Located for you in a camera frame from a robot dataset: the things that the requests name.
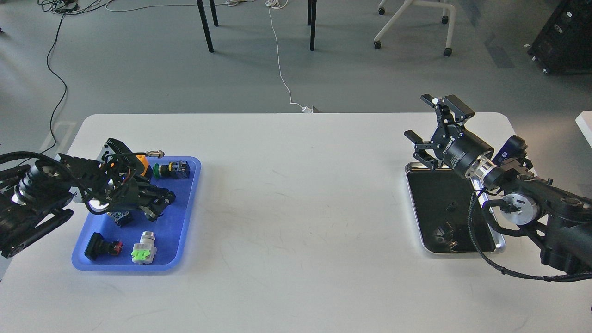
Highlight black cylindrical gripper body image-left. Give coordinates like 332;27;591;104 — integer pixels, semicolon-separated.
105;179;151;213

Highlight black cylindrical gripper body image-right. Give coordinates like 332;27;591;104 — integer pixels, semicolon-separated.
431;124;494;179

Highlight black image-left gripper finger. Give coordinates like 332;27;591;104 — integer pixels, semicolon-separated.
139;203;166;222
143;187;176;205

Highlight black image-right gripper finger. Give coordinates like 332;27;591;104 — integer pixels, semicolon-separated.
404;130;443;170
420;94;475;139

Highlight black robot arm image-left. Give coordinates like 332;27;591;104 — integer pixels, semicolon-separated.
0;138;176;259

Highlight blue plastic tray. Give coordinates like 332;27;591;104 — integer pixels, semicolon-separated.
71;156;201;272

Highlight silver metal tray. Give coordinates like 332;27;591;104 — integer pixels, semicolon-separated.
405;162;505;255

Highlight orange push button box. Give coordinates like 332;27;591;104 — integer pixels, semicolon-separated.
135;154;152;179

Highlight white rolling chair base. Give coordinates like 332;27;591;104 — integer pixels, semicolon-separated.
373;0;456;57

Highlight black equipment case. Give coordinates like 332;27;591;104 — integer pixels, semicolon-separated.
527;0;592;74

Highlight black table legs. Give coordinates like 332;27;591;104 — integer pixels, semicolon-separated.
196;0;318;53

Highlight red mushroom button switch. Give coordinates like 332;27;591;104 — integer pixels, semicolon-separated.
107;211;134;227

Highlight green yellow push button switch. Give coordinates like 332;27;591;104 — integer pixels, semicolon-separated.
153;160;191;179

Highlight green white selector switch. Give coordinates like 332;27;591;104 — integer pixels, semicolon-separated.
131;230;157;264

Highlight black red connector switch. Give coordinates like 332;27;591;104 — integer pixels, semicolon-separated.
83;232;124;261

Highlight black floor cable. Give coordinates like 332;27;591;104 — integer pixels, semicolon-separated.
37;0;108;155

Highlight white power cable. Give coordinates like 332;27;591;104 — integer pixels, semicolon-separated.
265;0;307;111

